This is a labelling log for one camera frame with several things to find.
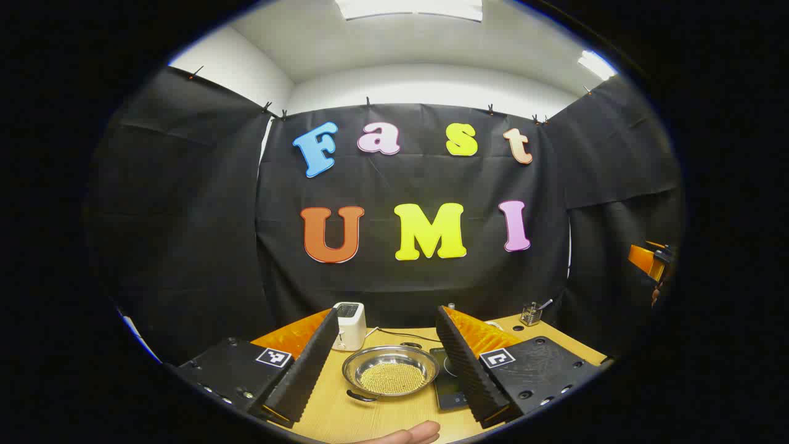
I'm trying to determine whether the toaster power cable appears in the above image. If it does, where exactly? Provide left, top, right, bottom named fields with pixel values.
left=367, top=327, right=441, bottom=343

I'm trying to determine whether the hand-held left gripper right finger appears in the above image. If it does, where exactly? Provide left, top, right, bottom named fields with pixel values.
left=435, top=305, right=602, bottom=429

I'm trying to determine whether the ceiling light panel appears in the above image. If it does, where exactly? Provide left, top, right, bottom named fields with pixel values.
left=578, top=51, right=617, bottom=81
left=336, top=0, right=483, bottom=22

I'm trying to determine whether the steel pot with black handle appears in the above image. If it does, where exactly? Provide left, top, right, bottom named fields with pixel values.
left=342, top=345, right=440, bottom=403

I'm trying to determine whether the wire mesh holder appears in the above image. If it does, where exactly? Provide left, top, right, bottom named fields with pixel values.
left=520, top=299, right=554, bottom=326

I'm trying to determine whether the black induction cooktop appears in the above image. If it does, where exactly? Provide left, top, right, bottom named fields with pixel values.
left=430, top=347, right=472, bottom=411

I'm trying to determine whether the pile of soybeans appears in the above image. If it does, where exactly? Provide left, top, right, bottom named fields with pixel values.
left=359, top=362, right=425, bottom=395

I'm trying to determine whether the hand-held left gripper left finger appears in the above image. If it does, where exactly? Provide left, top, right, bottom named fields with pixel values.
left=179, top=307, right=341, bottom=429

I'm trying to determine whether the white toaster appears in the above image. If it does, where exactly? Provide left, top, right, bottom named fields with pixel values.
left=332, top=302, right=367, bottom=352

